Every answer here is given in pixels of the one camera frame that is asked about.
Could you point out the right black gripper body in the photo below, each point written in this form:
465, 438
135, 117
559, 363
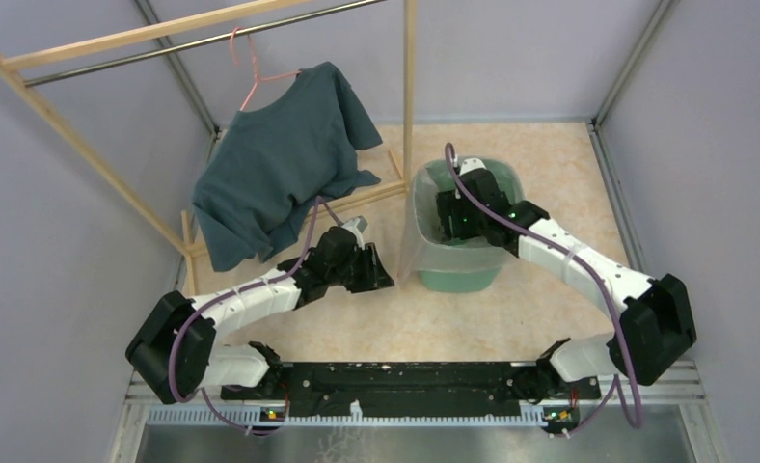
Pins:
466, 222

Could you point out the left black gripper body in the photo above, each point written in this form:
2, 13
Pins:
355, 273

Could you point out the green plastic trash bin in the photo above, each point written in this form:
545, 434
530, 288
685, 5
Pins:
460, 278

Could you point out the pink plastic trash bag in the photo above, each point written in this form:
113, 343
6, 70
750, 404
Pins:
418, 243

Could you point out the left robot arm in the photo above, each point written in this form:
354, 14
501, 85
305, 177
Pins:
179, 349

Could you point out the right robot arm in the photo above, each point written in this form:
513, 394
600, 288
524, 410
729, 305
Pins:
652, 318

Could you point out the dark teal t-shirt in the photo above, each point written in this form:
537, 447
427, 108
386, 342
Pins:
253, 197

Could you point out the pink clothes hanger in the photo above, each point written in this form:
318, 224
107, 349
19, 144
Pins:
258, 77

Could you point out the metal hanging rod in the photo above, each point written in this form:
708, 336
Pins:
173, 49

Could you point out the wooden clothes rack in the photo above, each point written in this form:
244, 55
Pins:
144, 94

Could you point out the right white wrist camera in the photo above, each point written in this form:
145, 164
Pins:
471, 164

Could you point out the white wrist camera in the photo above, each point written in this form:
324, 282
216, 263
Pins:
357, 226
471, 164

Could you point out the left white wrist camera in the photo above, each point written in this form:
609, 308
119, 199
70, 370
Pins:
357, 226

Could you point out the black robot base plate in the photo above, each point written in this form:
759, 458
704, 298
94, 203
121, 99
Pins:
412, 390

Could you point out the white toothed cable rail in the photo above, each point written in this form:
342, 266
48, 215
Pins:
274, 416

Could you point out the aluminium frame post right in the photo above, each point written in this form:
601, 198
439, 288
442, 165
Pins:
650, 31

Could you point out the aluminium frame post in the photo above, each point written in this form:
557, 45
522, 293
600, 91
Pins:
180, 73
650, 31

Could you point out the aluminium frame post left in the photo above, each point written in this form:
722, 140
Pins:
180, 73

